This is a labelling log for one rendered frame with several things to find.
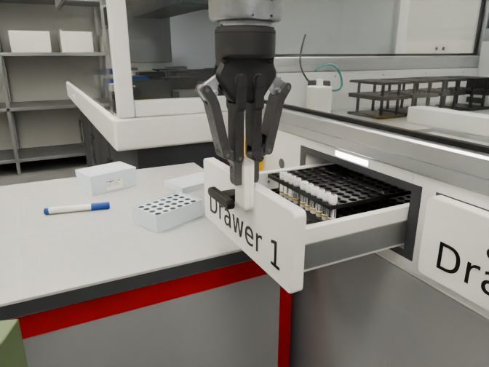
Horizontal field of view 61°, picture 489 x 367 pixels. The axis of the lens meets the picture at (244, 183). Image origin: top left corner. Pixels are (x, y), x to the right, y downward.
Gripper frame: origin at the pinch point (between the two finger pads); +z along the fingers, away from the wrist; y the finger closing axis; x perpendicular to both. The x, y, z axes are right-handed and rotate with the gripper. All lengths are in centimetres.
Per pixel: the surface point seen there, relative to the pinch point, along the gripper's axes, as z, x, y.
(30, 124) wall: 55, 427, -31
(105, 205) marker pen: 16.2, 44.3, -13.1
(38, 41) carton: -25, 389, -14
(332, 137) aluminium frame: -3.2, 7.9, 21.0
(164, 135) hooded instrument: 9, 83, 12
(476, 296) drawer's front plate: 10.2, -22.6, 19.5
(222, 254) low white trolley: 17.4, 13.1, 2.2
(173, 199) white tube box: 13.9, 35.2, 0.2
